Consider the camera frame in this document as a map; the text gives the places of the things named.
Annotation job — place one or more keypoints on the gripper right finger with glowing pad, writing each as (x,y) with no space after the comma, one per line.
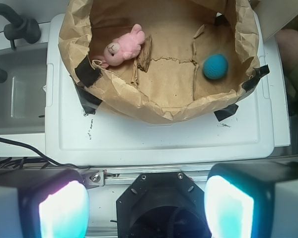
(252,200)

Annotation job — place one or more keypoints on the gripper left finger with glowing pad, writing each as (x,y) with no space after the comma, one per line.
(48,203)

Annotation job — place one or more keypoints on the blue ball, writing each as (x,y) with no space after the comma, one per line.
(215,67)

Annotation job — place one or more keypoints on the white plastic lid platform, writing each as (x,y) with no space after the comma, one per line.
(106,139)

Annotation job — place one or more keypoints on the white sink basin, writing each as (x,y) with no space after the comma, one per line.
(22,97)

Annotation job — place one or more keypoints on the person's bare knee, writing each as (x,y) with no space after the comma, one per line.
(287,40)

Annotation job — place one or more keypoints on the brown paper bag bin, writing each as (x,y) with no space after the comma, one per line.
(184,34)

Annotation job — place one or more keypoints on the dark grey faucet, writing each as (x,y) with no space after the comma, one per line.
(19,27)

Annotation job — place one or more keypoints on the torn cardboard scrap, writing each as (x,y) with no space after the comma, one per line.
(144,58)

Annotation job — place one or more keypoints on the pink plush bunny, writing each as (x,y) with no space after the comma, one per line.
(126,47)

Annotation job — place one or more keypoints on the aluminium rail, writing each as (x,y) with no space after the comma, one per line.
(125,175)

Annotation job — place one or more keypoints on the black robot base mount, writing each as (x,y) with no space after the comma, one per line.
(162,205)

